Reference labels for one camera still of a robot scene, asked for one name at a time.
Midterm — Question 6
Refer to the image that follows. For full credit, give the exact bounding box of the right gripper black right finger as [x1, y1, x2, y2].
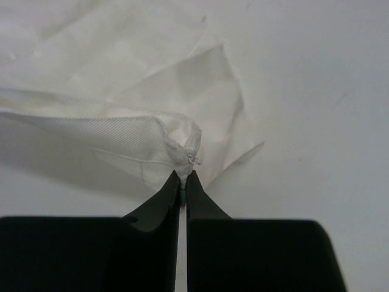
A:
[186, 172, 346, 291]

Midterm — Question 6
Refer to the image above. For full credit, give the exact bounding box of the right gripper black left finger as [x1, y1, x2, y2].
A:
[1, 173, 180, 291]

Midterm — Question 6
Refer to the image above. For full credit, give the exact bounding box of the white pleated skirt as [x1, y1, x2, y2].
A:
[0, 0, 267, 207]

